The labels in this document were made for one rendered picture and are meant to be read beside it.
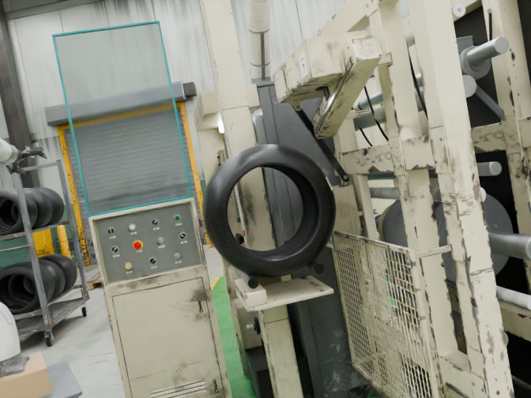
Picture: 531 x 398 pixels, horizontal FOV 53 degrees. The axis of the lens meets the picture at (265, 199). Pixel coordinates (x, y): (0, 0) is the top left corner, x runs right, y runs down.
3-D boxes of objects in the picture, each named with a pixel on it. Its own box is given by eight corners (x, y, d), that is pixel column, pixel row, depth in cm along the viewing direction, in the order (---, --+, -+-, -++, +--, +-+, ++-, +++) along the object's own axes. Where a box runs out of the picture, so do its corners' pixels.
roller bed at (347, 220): (322, 247, 271) (312, 189, 270) (349, 241, 274) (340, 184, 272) (334, 251, 252) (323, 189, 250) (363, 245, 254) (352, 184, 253)
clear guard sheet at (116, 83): (88, 216, 276) (51, 35, 271) (193, 197, 286) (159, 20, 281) (88, 216, 275) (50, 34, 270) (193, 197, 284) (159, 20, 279)
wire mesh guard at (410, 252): (352, 366, 265) (328, 229, 261) (355, 365, 265) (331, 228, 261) (444, 455, 176) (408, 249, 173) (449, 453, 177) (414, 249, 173)
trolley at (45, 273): (43, 322, 655) (11, 168, 645) (94, 312, 656) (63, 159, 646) (-9, 360, 522) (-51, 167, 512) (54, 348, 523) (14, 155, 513)
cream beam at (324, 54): (276, 104, 251) (271, 73, 250) (327, 96, 255) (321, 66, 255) (310, 78, 191) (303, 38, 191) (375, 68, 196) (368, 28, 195)
